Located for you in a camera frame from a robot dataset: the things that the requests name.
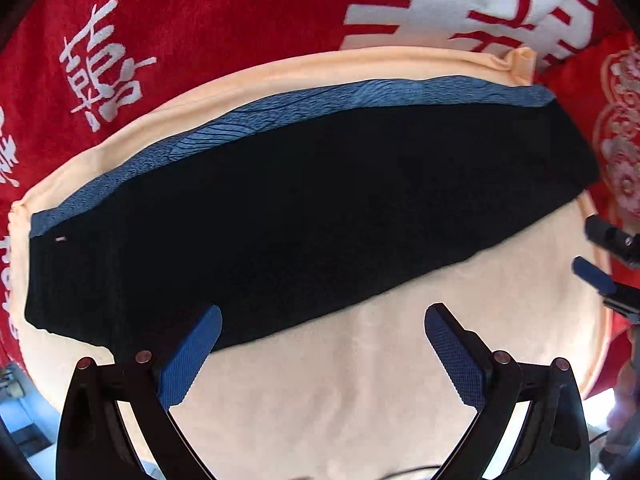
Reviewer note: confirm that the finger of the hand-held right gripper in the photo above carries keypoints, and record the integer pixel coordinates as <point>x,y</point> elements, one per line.
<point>607,234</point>
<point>592,272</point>

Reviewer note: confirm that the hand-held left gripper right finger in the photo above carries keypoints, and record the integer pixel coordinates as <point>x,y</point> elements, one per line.
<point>455,355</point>

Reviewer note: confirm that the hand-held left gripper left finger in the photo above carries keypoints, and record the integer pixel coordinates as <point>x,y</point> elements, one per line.
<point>192,355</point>

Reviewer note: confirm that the black pants with blue stripe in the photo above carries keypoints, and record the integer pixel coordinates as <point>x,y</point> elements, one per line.
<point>300,210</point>

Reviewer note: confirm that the red patterned pillow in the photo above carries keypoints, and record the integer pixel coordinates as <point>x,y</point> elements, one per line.
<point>620,135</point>

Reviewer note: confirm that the peach blanket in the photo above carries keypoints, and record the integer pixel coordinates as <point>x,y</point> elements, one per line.
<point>350,390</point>

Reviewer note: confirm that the red printed blanket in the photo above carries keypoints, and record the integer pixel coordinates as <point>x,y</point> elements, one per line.
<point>210,15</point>

